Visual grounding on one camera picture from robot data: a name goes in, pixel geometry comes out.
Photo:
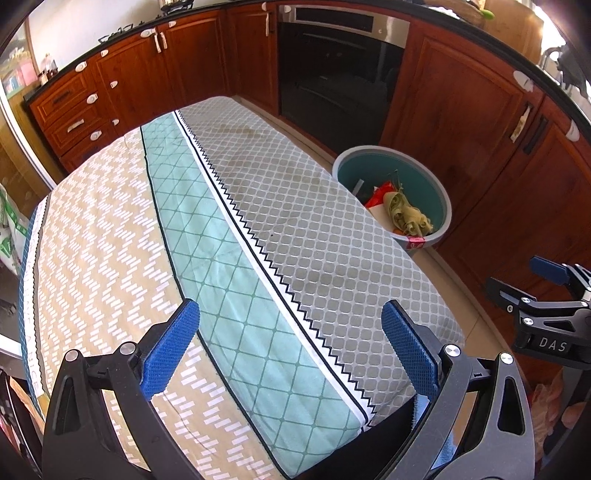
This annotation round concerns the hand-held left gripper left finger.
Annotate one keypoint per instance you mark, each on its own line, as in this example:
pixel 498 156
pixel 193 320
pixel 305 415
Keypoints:
pixel 168 350

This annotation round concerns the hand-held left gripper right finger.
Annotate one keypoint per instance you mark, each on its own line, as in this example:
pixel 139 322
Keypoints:
pixel 411 350

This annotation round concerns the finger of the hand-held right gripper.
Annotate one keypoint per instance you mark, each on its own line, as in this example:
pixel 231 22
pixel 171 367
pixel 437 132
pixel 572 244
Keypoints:
pixel 549 270
pixel 531 307

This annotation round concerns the beige raffia bundle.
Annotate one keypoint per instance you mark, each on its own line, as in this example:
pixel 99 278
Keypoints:
pixel 408 214

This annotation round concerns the grey teal trash bin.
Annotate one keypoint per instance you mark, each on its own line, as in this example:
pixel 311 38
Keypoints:
pixel 429 194

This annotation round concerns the red bin tag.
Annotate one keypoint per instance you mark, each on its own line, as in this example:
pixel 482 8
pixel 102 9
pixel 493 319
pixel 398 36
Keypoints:
pixel 415 242

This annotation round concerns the patterned tablecloth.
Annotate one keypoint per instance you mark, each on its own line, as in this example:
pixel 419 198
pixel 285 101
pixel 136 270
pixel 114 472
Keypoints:
pixel 277 230

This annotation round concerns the green white plastic bag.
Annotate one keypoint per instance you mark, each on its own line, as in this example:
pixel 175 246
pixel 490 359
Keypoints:
pixel 7 230

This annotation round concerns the black built-in oven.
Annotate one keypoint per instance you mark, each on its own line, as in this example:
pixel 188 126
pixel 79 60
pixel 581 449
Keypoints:
pixel 332 83

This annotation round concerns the wooden kitchen cabinets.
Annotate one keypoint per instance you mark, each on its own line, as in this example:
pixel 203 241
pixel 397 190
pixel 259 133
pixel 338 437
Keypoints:
pixel 184 60

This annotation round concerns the clear condiment bottle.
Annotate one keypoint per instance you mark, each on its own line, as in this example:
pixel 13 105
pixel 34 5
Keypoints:
pixel 46 69

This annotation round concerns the pink box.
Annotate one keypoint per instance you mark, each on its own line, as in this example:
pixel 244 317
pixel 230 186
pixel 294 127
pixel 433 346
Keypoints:
pixel 18 77

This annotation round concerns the black gas stove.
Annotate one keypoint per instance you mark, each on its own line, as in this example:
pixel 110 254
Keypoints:
pixel 113 34

